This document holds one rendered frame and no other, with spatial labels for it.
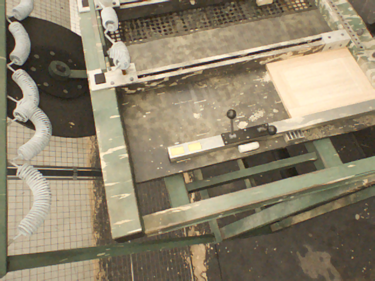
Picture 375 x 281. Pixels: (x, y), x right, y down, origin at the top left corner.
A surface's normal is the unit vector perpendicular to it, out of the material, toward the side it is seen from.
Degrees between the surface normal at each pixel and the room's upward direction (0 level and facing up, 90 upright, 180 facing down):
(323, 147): 51
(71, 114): 90
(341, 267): 0
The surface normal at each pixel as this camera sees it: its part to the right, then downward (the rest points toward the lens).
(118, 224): 0.01, -0.43
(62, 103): 0.61, -0.47
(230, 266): -0.75, -0.09
